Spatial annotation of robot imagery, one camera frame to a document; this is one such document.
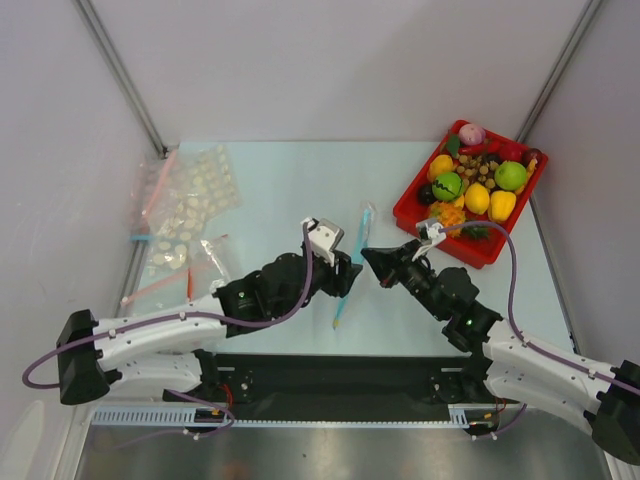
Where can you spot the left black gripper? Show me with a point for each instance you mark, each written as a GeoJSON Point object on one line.
{"type": "Point", "coordinates": [340, 283]}

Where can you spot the dark red toy cherry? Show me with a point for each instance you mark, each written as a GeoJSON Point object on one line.
{"type": "Point", "coordinates": [531, 157]}

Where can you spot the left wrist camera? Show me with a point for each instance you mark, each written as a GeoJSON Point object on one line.
{"type": "Point", "coordinates": [324, 237]}

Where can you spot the red toy chili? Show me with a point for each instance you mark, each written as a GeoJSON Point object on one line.
{"type": "Point", "coordinates": [472, 150]}

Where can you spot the yellow toy bell pepper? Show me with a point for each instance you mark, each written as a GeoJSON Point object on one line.
{"type": "Point", "coordinates": [502, 204]}

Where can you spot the dotted zip bag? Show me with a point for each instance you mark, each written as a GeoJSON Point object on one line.
{"type": "Point", "coordinates": [194, 185]}

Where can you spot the pink zipper bag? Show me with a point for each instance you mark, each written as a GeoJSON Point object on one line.
{"type": "Point", "coordinates": [150, 177]}

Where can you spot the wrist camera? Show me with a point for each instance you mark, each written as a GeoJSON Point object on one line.
{"type": "Point", "coordinates": [431, 234]}
{"type": "Point", "coordinates": [324, 237]}

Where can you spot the brown toy nut cluster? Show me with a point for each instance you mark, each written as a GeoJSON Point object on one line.
{"type": "Point", "coordinates": [478, 169]}

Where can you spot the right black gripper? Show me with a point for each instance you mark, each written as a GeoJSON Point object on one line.
{"type": "Point", "coordinates": [403, 265]}

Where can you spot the yellow toy potato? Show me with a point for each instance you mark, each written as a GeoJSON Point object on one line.
{"type": "Point", "coordinates": [440, 165]}

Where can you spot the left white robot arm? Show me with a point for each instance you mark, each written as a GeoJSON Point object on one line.
{"type": "Point", "coordinates": [167, 350]}

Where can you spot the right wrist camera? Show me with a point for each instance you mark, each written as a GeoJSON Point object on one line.
{"type": "Point", "coordinates": [431, 234]}

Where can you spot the green toy apple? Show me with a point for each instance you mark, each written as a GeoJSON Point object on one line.
{"type": "Point", "coordinates": [510, 176]}

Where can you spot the white cable duct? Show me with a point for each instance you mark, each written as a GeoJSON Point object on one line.
{"type": "Point", "coordinates": [450, 417]}

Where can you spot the pink toy onion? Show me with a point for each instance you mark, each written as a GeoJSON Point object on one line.
{"type": "Point", "coordinates": [471, 134]}

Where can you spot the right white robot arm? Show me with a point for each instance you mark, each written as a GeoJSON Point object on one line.
{"type": "Point", "coordinates": [599, 399]}

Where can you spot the toy pineapple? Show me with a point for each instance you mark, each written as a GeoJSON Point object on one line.
{"type": "Point", "coordinates": [448, 215]}

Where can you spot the dark purple toy plum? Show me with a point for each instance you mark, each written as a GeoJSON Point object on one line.
{"type": "Point", "coordinates": [425, 195]}

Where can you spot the yellow toy lemon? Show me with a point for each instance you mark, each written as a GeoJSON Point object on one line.
{"type": "Point", "coordinates": [477, 199]}

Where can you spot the green toy watermelon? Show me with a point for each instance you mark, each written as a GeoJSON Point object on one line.
{"type": "Point", "coordinates": [447, 187]}

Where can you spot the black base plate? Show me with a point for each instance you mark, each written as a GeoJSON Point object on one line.
{"type": "Point", "coordinates": [337, 387]}

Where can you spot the clear blue-zipper bag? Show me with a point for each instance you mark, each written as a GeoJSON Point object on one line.
{"type": "Point", "coordinates": [366, 221]}

